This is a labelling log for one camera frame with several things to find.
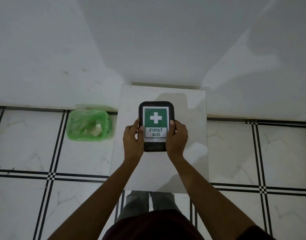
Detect person's right forearm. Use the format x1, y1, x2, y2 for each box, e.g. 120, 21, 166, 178
169, 155, 254, 240

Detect green bin with plastic bag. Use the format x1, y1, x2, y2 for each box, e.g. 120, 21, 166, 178
66, 109, 113, 142

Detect person's right hand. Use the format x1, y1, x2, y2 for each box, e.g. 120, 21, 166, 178
165, 119, 188, 160

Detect crumpled white paper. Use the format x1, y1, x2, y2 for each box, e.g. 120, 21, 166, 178
89, 123, 104, 137

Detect grey trousers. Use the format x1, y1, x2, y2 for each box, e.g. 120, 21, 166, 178
117, 190, 179, 221

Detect dark red shirt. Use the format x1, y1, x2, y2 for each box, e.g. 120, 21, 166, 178
103, 209, 276, 240

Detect person's left forearm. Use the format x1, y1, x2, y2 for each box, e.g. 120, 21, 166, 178
47, 157, 141, 240

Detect black box with green label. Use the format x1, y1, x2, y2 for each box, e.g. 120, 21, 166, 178
139, 101, 175, 152

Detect person's left hand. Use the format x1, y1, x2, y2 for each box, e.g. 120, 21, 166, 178
123, 118, 145, 162

